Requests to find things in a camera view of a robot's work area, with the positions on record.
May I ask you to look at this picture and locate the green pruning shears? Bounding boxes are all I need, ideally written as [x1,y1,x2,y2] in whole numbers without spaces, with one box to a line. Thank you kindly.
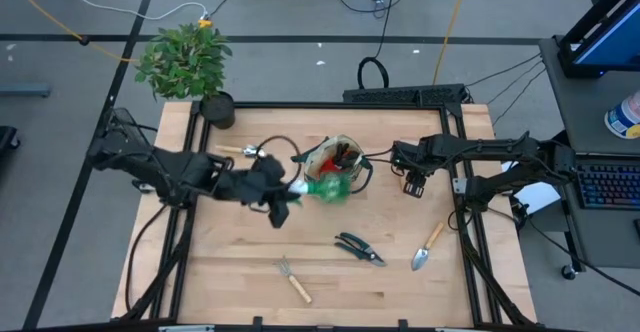
[333,231,387,268]

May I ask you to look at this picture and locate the white blue wipes container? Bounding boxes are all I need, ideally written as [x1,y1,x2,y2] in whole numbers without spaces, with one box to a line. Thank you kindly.
[603,90,640,140]

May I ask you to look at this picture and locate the green potted plant black pot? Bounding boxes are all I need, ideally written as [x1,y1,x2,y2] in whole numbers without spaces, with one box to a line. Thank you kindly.
[134,21,237,131]

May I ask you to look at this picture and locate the white paper sheet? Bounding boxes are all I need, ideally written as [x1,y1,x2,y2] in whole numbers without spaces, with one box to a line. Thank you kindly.
[502,160,562,217]

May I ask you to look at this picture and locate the metal scoop wooden handle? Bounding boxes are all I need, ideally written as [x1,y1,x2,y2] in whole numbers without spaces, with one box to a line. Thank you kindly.
[215,144,267,160]

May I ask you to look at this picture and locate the pointed trowel wooden handle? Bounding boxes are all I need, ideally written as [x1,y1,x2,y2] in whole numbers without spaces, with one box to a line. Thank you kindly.
[410,221,445,272]

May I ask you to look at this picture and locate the beige green gardening bag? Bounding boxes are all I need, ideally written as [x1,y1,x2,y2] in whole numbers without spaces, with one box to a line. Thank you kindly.
[291,134,375,204]

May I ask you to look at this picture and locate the black laptop keyboard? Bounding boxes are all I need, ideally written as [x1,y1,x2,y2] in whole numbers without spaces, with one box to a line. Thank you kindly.
[574,152,640,212]

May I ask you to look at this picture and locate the grey desk cart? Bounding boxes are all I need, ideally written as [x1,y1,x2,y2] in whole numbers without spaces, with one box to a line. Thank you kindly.
[537,36,640,281]

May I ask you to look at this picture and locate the black power strip box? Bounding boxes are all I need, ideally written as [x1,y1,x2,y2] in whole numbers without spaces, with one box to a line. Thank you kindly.
[342,83,471,107]

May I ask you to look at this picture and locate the grey metal base bar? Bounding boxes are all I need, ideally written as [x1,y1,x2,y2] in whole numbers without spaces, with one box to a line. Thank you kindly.
[0,84,52,99]

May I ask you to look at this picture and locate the black looped floor cable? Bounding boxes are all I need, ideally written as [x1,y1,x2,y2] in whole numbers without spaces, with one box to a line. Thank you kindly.
[356,0,401,91]

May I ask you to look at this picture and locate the black caster foot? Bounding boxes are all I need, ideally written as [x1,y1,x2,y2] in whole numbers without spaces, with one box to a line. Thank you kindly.
[0,125,21,154]

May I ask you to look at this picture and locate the yellow hanging cable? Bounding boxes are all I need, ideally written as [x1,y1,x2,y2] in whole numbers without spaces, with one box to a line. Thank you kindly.
[432,0,473,86]

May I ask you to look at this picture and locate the black computer monitor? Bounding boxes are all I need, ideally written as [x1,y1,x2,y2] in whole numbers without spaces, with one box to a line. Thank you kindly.
[555,0,640,79]

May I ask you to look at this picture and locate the yellow floor cable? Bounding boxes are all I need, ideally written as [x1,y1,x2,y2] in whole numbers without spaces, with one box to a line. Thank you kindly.
[0,0,139,64]

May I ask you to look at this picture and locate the red black gardening gloves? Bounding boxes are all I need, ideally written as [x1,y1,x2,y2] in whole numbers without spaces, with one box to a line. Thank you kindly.
[319,141,365,176]

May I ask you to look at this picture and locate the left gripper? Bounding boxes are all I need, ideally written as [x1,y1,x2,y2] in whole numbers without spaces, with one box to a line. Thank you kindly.
[243,155,304,230]

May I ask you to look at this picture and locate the green spray bottle white head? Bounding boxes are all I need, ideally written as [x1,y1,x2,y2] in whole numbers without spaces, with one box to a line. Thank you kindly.
[288,174,354,206]

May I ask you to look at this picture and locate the black aluminium table frame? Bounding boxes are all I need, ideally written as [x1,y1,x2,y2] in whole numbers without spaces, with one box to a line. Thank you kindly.
[119,100,536,329]

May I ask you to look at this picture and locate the black mesh cable box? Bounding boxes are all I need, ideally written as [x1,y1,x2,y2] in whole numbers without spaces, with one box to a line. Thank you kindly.
[102,107,152,148]

